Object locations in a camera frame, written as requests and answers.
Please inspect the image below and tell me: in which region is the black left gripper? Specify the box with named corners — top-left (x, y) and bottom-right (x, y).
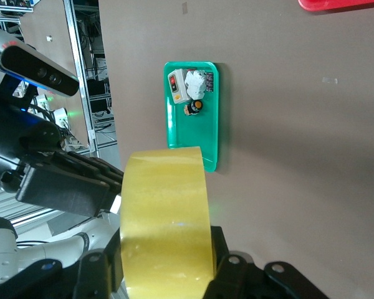
top-left (0, 93), bottom-right (125, 217)

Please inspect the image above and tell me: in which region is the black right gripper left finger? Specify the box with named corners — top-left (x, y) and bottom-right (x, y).
top-left (0, 230), bottom-right (124, 299)

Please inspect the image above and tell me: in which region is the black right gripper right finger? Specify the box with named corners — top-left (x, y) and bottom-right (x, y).
top-left (202, 225), bottom-right (330, 299)

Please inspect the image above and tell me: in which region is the yellow packing tape roll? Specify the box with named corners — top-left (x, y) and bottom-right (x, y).
top-left (119, 146), bottom-right (214, 299)

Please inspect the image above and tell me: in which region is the green plastic tray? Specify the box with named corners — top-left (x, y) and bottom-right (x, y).
top-left (163, 60), bottom-right (221, 173)

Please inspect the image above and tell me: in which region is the red tray holding fittings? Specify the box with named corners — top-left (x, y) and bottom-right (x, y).
top-left (298, 0), bottom-right (374, 12)

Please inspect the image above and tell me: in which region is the black round orange push button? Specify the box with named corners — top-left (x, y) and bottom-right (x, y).
top-left (183, 100), bottom-right (204, 116)

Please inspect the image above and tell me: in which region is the white circuit breaker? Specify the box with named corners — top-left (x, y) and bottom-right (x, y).
top-left (184, 70), bottom-right (208, 100)

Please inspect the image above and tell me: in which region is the aluminium frame post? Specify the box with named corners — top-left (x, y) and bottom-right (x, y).
top-left (63, 0), bottom-right (98, 157)

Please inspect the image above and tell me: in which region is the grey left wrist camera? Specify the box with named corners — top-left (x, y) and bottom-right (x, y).
top-left (0, 26), bottom-right (80, 98)

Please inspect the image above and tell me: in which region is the grey switch box red button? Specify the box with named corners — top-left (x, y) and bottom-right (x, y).
top-left (168, 68), bottom-right (191, 104)

